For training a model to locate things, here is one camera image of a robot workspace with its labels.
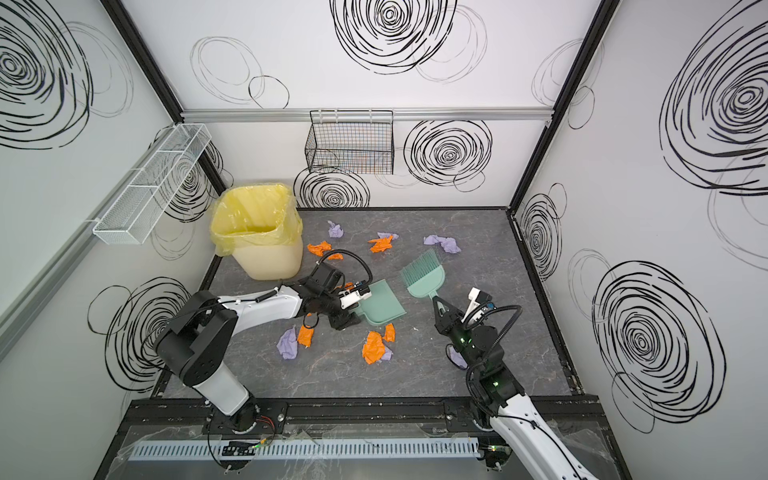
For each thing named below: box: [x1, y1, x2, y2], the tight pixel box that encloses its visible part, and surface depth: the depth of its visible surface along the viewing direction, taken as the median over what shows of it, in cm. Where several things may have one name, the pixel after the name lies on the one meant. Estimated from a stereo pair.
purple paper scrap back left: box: [327, 220, 344, 239], surface depth 113 cm
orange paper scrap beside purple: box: [297, 325, 315, 347], surface depth 88 cm
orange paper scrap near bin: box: [307, 241, 333, 257], surface depth 109 cm
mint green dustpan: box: [355, 279, 407, 325], surface depth 93 cm
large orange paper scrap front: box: [362, 331, 385, 365], surface depth 86 cm
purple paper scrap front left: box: [276, 325, 298, 360], surface depth 86 cm
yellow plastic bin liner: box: [210, 184, 303, 258], surface depth 93 cm
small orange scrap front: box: [383, 323, 395, 343], surface depth 88 cm
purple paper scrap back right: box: [423, 234, 462, 253], surface depth 110 cm
